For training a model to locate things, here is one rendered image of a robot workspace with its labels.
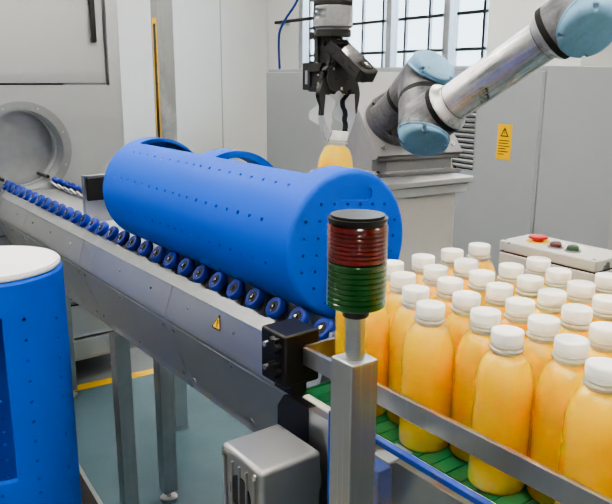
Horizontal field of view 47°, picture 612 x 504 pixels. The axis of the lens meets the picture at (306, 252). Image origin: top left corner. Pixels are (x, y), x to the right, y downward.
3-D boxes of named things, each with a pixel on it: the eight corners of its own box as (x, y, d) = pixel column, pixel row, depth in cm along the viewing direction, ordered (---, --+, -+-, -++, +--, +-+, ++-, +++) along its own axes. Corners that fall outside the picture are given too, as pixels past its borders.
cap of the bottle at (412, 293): (434, 302, 101) (435, 290, 100) (410, 306, 99) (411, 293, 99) (419, 295, 104) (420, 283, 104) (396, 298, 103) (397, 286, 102)
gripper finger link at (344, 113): (340, 135, 147) (335, 91, 144) (359, 137, 142) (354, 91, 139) (329, 139, 145) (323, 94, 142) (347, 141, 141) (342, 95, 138)
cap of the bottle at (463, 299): (447, 303, 100) (447, 291, 100) (472, 301, 101) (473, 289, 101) (459, 312, 97) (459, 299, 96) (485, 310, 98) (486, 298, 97)
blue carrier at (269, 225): (192, 235, 211) (197, 139, 206) (396, 311, 143) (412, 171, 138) (100, 238, 194) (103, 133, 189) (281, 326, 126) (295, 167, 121)
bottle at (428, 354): (457, 437, 100) (464, 313, 96) (436, 459, 94) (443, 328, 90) (411, 424, 104) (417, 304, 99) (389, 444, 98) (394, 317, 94)
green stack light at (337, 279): (358, 292, 80) (359, 250, 79) (398, 306, 75) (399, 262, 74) (314, 302, 76) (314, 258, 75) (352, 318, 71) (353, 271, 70)
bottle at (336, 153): (306, 228, 145) (314, 137, 142) (337, 228, 148) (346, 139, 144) (320, 234, 139) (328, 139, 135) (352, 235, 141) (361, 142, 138)
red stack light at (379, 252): (359, 249, 79) (360, 215, 78) (399, 261, 74) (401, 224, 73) (314, 257, 75) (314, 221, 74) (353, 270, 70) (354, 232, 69)
